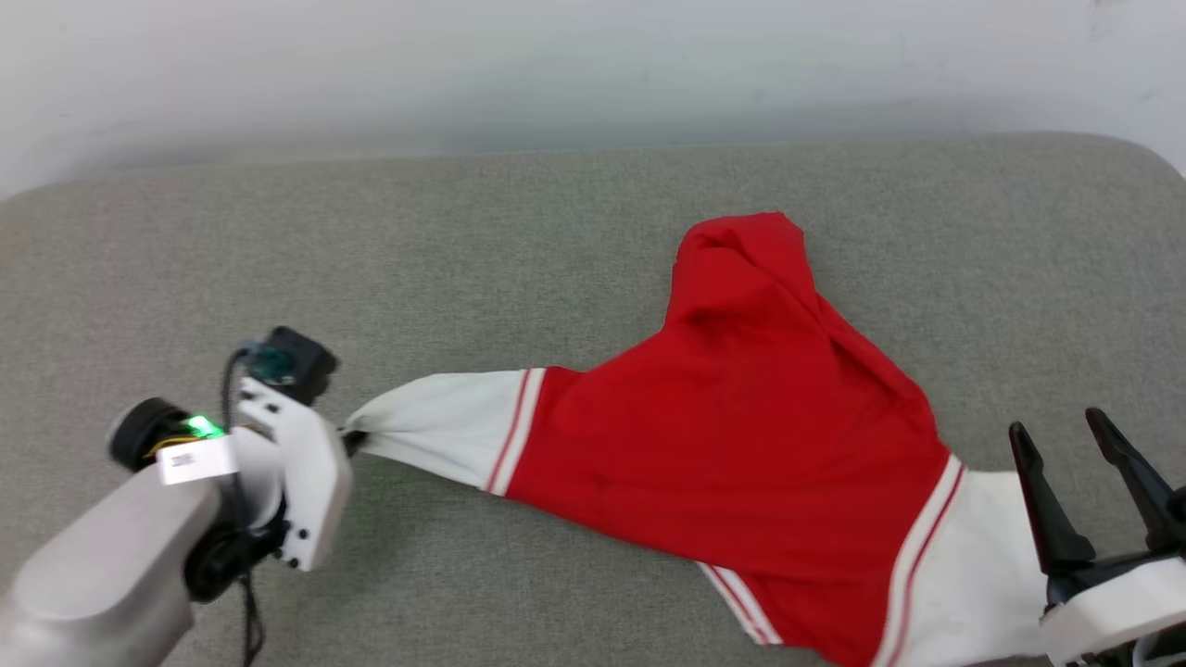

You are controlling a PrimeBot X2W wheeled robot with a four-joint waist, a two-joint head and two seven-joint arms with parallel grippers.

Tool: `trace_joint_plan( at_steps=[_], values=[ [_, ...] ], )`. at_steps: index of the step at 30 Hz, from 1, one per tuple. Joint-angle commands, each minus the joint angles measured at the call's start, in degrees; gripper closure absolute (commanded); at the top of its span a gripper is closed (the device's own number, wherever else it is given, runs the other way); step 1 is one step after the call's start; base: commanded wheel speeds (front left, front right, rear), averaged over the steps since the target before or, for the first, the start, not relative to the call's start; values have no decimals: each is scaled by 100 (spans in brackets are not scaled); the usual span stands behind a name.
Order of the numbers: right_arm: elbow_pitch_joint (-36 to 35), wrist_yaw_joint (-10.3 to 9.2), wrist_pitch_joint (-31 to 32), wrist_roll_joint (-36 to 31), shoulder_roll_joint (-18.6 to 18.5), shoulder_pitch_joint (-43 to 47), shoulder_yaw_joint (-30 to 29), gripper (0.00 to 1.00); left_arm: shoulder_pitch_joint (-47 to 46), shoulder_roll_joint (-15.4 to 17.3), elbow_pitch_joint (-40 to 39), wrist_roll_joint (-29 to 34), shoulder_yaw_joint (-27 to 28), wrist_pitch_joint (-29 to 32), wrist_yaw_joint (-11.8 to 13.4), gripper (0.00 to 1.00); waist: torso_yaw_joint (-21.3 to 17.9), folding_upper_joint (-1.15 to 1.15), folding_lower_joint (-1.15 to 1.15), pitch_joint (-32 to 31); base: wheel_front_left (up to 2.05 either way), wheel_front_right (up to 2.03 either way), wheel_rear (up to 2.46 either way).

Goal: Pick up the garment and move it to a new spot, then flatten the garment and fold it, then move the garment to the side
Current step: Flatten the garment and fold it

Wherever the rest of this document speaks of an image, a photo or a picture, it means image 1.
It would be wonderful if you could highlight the red and white basketball jersey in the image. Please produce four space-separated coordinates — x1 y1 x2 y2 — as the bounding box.
337 211 1059 667

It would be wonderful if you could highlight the teal left camera connector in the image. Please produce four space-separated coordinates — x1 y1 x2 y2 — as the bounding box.
248 344 299 386

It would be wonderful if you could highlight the white paper label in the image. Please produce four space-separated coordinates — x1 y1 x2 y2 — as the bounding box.
157 436 239 486

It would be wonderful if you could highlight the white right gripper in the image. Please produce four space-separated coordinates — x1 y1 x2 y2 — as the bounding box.
1008 407 1186 667

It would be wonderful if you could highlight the thin black cable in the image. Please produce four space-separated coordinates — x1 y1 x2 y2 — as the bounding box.
221 347 268 667

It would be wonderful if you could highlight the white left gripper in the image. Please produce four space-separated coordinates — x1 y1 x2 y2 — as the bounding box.
231 375 369 573

